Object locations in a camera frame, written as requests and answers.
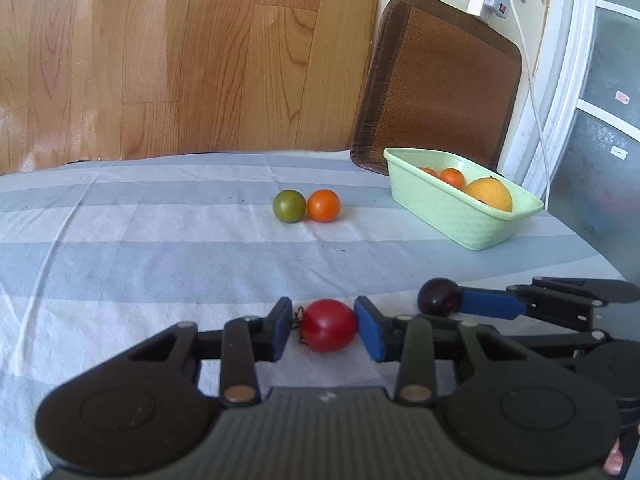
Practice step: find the person's right hand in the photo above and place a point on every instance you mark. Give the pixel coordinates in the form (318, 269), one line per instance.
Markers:
(613, 460)

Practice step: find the dark purple cherry tomato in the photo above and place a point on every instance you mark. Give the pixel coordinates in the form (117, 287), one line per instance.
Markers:
(435, 297)

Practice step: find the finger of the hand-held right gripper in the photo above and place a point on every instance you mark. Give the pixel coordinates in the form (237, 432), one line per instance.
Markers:
(487, 302)
(565, 344)

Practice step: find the red sticker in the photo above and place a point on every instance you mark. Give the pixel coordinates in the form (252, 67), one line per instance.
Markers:
(621, 96)

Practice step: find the striped bed sheet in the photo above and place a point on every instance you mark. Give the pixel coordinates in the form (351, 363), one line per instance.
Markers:
(150, 260)

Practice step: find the small orange tomato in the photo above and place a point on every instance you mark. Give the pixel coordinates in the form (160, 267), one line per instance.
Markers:
(428, 171)

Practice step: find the light green plastic basin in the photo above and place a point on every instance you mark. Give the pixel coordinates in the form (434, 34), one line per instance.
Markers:
(450, 220)

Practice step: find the white framed glass door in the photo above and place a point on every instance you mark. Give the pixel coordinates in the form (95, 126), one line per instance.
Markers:
(600, 185)

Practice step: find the large yellow orange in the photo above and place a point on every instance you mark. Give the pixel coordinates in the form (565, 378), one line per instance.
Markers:
(490, 192)

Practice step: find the white sticker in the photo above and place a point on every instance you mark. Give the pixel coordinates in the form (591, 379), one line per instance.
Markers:
(619, 151)

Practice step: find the red cherry tomato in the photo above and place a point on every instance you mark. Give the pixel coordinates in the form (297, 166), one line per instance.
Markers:
(327, 325)

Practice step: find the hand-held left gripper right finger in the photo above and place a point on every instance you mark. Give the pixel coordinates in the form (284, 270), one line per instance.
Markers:
(369, 331)

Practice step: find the orange cherry tomato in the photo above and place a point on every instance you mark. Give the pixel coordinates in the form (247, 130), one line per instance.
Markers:
(323, 205)

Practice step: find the green cherry tomato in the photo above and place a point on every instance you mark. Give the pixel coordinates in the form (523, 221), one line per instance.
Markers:
(289, 205)

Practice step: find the brown woven mat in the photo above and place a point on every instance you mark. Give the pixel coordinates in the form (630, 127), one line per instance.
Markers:
(440, 80)

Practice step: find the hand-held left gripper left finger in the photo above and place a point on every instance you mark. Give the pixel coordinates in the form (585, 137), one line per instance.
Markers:
(277, 331)

